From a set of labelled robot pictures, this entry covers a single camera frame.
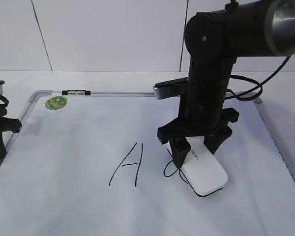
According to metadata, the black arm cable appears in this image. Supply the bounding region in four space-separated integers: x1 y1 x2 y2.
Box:
0 94 10 116
225 55 291 101

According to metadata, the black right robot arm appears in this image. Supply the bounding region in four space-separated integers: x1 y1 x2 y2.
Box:
153 0 295 168

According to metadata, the round green sticker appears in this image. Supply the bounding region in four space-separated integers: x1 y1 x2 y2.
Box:
45 96 68 110

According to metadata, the black and silver frame clip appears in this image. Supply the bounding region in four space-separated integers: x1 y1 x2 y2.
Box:
61 90 91 96

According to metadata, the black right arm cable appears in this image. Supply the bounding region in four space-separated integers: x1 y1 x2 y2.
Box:
225 55 291 101

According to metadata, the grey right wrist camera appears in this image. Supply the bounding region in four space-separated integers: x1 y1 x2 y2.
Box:
153 77 187 100

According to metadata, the white rectangular board eraser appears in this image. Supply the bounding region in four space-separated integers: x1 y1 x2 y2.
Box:
178 137 228 197

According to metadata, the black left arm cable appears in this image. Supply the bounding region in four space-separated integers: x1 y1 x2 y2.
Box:
0 94 10 116

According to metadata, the white whiteboard with aluminium frame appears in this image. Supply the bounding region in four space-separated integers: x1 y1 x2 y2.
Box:
0 95 295 236

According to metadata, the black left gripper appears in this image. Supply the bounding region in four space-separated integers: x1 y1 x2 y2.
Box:
0 117 22 159

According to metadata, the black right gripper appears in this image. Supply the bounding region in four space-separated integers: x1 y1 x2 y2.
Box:
157 108 239 169

